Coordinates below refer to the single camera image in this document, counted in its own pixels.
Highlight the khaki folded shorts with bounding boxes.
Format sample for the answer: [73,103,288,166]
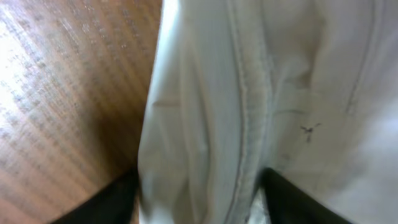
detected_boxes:
[138,0,397,223]

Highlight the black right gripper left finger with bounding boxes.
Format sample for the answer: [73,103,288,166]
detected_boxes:
[52,169,139,224]

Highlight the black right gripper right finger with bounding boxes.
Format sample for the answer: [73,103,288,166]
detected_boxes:
[260,168,351,224]

